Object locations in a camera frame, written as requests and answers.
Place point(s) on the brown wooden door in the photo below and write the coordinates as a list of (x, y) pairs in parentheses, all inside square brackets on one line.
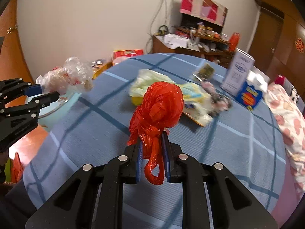
[(266, 38)]

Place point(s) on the pink white patchwork cloth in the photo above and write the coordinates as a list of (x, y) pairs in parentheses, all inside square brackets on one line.
[(207, 10)]

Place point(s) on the red plastic bag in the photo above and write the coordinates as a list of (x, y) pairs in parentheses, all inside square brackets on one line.
[(148, 128)]

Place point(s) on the red double happiness sticker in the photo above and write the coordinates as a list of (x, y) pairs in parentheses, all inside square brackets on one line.
[(299, 44)]

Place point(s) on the clear plastic bag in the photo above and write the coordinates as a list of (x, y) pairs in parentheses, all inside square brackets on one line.
[(74, 76)]

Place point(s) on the blue plaid bed sheet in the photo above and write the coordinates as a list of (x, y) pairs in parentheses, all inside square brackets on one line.
[(95, 130)]

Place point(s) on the pink heart pillow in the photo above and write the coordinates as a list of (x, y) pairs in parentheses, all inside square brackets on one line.
[(291, 124)]

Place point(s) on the grey pink wrapper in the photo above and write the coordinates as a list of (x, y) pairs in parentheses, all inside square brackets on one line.
[(219, 102)]

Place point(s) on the white box on cabinet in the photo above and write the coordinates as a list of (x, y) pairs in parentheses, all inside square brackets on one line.
[(173, 41)]

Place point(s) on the light blue trash bin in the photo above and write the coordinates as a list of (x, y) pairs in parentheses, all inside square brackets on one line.
[(50, 115)]

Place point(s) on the orange plastic container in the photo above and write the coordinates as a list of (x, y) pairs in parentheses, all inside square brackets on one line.
[(233, 41)]

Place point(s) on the black yellow snack packet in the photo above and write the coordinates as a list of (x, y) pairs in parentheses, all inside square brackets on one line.
[(203, 73)]

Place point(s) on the red cardboard box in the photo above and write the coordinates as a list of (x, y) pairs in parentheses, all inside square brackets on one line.
[(122, 55)]

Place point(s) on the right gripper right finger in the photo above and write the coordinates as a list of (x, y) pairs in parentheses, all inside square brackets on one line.
[(166, 160)]

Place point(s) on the wooden tv cabinet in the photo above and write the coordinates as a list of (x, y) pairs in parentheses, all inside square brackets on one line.
[(206, 40)]

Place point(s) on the yellow green printed bag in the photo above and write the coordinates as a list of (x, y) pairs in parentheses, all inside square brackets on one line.
[(161, 94)]

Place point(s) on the white tall carton box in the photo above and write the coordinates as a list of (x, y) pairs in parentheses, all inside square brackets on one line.
[(235, 76)]

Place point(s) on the yellow crumpled wrapper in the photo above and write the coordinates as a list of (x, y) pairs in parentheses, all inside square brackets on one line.
[(136, 100)]

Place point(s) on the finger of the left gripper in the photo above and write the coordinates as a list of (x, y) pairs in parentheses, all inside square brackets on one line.
[(38, 102), (14, 88)]

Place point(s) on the blue yellow small box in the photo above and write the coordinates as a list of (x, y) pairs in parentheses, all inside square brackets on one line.
[(248, 96)]

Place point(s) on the black white cow pillow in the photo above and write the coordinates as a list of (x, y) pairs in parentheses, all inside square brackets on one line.
[(291, 91)]

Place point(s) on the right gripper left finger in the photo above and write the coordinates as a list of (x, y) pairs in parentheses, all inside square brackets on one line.
[(139, 162)]

